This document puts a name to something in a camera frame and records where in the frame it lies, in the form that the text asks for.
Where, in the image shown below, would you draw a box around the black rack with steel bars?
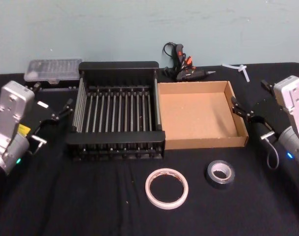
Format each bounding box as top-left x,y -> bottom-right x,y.
65,60 -> 166,162

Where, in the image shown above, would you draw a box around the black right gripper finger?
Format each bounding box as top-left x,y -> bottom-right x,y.
231,96 -> 255,123
261,79 -> 275,96

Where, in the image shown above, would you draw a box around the clear plastic case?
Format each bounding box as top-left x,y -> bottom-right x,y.
23,58 -> 84,90

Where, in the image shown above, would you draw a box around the black table cloth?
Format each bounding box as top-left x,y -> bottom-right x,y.
0,61 -> 299,236

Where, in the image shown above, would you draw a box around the white tape roll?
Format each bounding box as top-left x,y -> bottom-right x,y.
144,168 -> 189,210

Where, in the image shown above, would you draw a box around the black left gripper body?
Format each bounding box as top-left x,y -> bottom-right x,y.
26,98 -> 57,148

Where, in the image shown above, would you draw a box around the silver tape roll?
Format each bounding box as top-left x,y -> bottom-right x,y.
204,159 -> 236,189

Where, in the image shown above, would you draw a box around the plain pale wall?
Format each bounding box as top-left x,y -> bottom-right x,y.
0,0 -> 299,76

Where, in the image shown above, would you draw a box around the black corded tool red switch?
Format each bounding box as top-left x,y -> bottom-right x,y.
162,42 -> 217,82

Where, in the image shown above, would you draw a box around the white three-armed plastic piece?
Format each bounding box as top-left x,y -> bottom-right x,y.
221,62 -> 251,83

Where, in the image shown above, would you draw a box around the shallow brown cardboard tray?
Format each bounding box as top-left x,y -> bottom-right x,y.
157,80 -> 250,150

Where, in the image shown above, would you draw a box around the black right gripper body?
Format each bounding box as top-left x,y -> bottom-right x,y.
251,96 -> 284,140

